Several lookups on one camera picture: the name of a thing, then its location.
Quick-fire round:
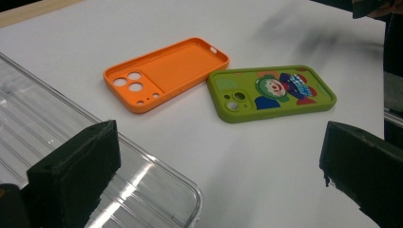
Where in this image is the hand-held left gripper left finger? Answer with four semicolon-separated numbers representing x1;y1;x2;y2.
27;119;122;228

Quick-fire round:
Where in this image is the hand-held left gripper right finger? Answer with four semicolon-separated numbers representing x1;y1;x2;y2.
318;121;403;228

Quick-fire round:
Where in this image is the clear plastic rack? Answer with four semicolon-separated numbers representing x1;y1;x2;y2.
0;51;203;228

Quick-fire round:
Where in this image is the orange phone case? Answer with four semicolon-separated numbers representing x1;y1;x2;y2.
103;37;230;114

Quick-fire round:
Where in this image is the green cartoon phone case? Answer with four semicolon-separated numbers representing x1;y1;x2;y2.
206;65;337;124

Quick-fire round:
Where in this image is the metal floor rail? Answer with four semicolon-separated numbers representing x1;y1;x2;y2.
383;107;403;128

